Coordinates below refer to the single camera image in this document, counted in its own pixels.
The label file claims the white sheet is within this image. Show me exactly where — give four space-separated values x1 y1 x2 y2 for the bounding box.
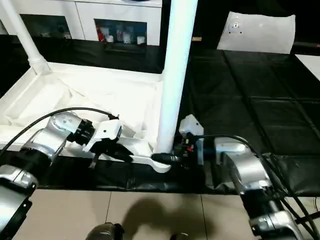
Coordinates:
294 53 320 82

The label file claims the white glass-door cabinet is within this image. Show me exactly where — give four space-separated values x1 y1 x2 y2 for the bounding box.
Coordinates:
0 0 164 47

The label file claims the black work mat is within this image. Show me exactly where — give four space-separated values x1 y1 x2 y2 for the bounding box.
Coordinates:
0 32 320 193

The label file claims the white flat panel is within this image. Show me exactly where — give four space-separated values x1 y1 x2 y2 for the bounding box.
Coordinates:
216 11 297 55

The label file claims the black cabinet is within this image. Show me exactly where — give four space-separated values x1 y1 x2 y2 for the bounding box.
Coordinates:
159 0 320 53

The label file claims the white plastic table leg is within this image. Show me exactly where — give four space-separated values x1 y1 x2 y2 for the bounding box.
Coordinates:
0 0 51 77
154 0 199 157

